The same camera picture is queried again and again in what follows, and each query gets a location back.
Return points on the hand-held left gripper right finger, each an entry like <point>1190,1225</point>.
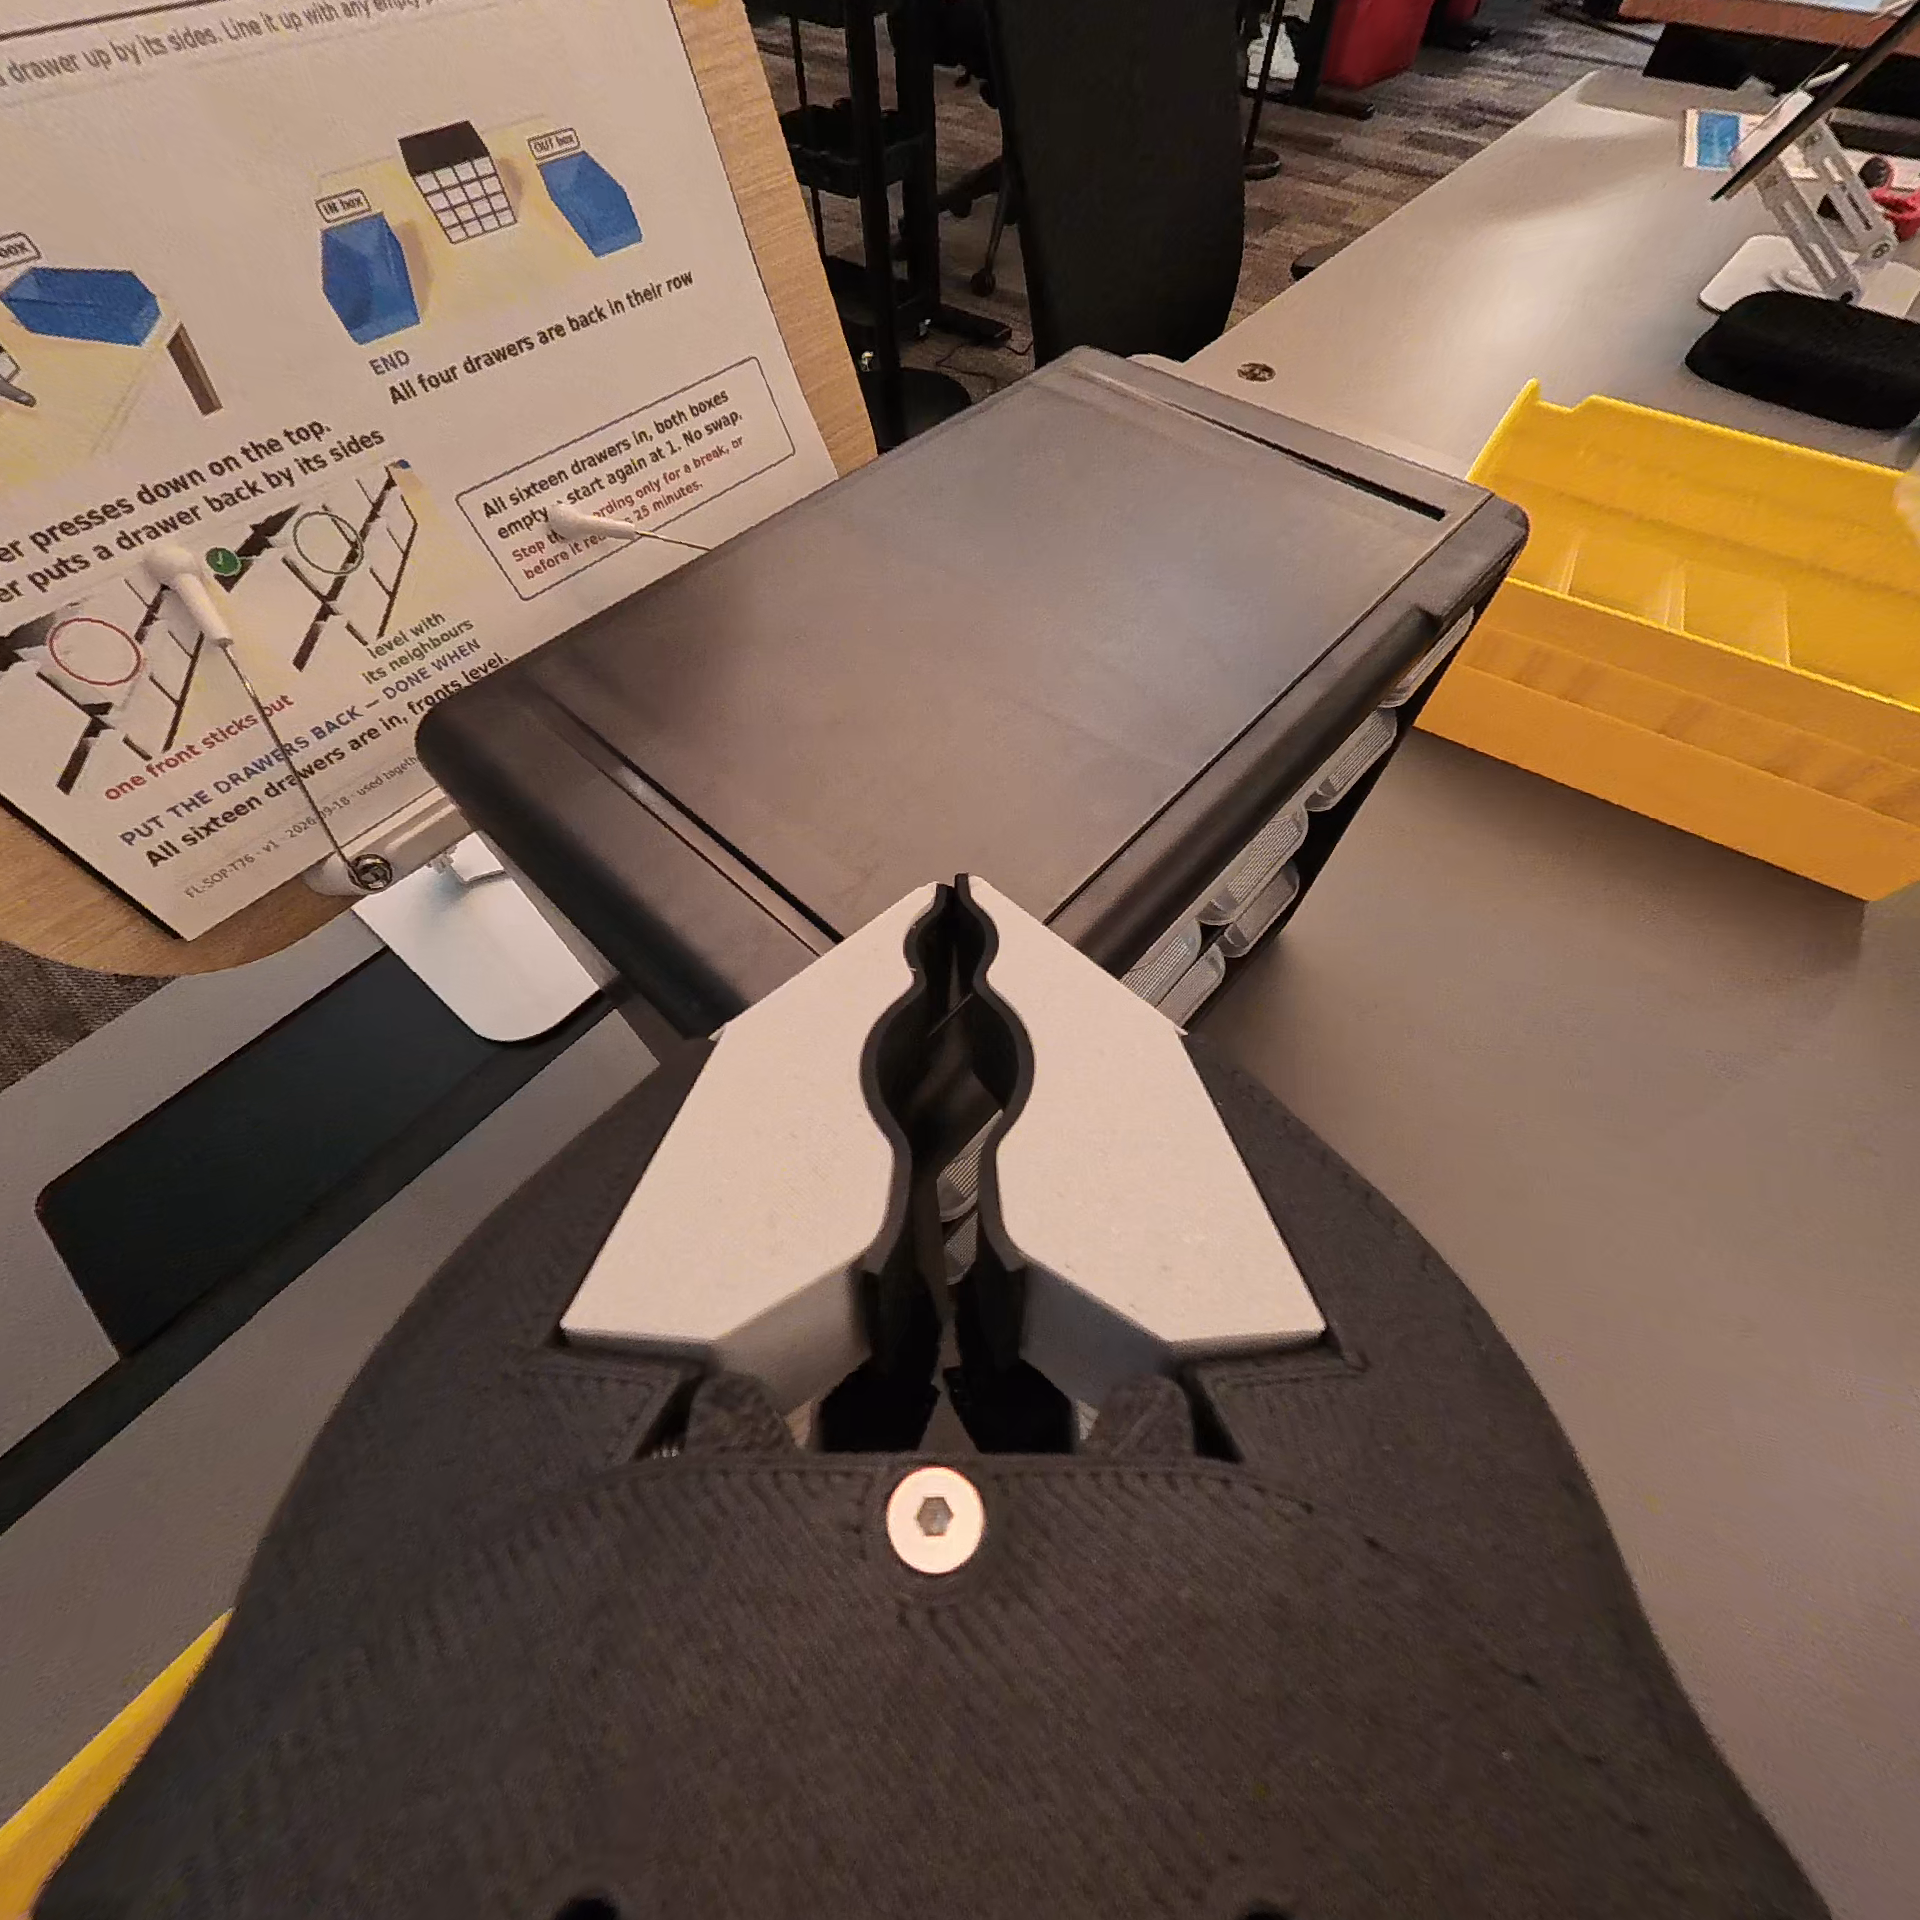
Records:
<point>1157,1169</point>

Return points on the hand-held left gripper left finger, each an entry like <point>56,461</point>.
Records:
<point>750,1169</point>

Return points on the set of clear plastic drawers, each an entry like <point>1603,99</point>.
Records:
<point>1268,869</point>

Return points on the black drawer cabinet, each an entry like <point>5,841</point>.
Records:
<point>975,631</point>

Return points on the yellow plastic bin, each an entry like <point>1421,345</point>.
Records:
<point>1680,748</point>
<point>75,1784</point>

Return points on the white board stand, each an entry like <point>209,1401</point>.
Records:
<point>495,959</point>

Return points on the black round stand base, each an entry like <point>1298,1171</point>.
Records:
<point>915,403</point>

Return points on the wooden poster board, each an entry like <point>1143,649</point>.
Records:
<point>787,224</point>

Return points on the printed instruction poster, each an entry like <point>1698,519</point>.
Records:
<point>226,374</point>

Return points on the black wheeled cart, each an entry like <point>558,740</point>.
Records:
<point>899,181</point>

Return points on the black office chair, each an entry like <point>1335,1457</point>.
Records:
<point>1126,164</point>

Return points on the black foam pad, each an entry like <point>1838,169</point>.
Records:
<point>1800,353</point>

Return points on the white tablet stand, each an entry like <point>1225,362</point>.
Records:
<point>1822,224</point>

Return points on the blue printed sheet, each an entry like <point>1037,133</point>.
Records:
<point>1719,139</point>

